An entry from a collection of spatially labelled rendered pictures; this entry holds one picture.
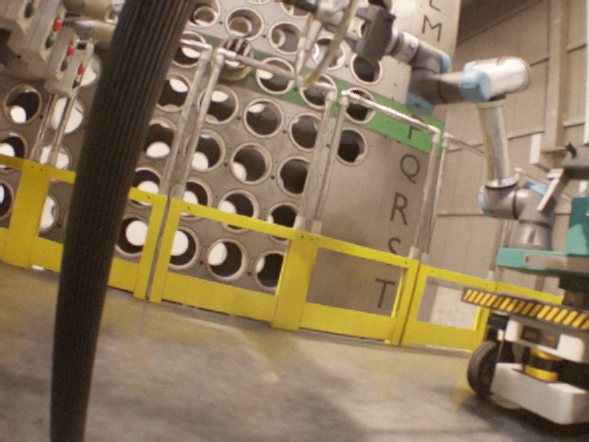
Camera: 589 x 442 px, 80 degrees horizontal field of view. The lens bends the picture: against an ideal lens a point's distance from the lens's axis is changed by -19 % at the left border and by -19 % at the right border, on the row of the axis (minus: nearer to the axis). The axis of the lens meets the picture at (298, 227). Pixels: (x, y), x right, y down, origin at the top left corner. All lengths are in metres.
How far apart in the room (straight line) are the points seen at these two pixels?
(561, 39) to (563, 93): 1.35
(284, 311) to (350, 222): 1.11
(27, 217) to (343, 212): 1.81
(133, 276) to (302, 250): 0.66
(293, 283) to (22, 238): 1.07
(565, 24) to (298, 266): 9.85
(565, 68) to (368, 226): 8.15
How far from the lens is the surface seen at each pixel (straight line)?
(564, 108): 9.77
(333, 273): 2.61
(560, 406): 1.07
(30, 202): 1.66
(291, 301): 1.67
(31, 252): 1.66
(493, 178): 1.43
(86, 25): 1.51
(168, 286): 1.59
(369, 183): 2.71
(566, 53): 10.46
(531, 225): 1.38
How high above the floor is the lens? 0.31
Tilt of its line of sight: 3 degrees up
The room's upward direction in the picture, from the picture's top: 13 degrees clockwise
